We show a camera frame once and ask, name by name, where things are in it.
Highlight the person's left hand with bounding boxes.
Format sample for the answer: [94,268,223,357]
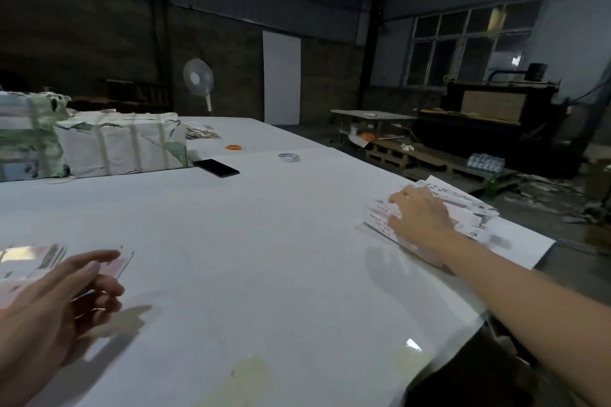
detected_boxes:
[0,249,125,407]

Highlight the person's right hand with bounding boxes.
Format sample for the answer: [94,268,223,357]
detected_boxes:
[386,184,466,266]

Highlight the stack of finished cartons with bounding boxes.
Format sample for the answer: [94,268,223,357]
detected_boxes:
[363,176,502,255]

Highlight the pile of cartons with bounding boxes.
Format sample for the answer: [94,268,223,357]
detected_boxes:
[0,244,68,308]

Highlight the person's right forearm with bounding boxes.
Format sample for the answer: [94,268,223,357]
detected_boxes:
[444,235,611,407]

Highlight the low wooden pallets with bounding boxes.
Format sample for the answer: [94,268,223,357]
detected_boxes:
[367,139,517,195]

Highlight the pack of clear bottles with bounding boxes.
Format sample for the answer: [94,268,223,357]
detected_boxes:
[466,153,507,174]

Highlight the cluttered side table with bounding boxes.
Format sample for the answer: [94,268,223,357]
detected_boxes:
[330,109,416,148]

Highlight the dark workshop machine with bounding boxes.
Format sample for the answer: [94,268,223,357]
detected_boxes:
[417,63,574,174]

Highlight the brown cardboard carton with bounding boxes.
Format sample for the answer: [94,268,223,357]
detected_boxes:
[582,158,611,203]

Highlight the large paned window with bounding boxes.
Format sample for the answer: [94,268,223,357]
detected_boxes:
[403,0,544,88]

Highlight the green printed wrapped bundle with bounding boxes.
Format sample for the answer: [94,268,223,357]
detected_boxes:
[0,92,70,182]

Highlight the white board panel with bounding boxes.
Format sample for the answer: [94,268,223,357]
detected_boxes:
[262,31,303,127]

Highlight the black smartphone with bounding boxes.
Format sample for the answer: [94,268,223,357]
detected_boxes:
[193,158,242,179]

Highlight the small white paper stack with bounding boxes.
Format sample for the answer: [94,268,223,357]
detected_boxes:
[184,123,221,141]

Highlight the dark wooden chair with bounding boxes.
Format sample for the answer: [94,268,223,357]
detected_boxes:
[105,78,158,102]

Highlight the white standing fan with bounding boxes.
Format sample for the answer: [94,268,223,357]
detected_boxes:
[183,57,215,113]

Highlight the white strapped wrapped bundle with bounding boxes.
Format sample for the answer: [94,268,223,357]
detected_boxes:
[55,111,189,177]

